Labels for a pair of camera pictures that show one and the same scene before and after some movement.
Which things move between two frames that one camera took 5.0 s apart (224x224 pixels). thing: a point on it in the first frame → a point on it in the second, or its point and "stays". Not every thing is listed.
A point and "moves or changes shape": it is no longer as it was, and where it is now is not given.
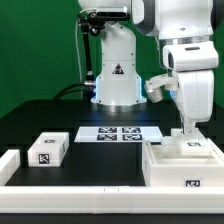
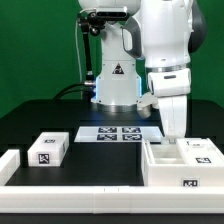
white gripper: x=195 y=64 → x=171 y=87
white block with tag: x=175 y=138 stays
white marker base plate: x=116 y=134 stays
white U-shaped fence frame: x=102 y=200 stays
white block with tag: x=193 y=145 moves or changes shape
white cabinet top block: x=49 y=149 stays
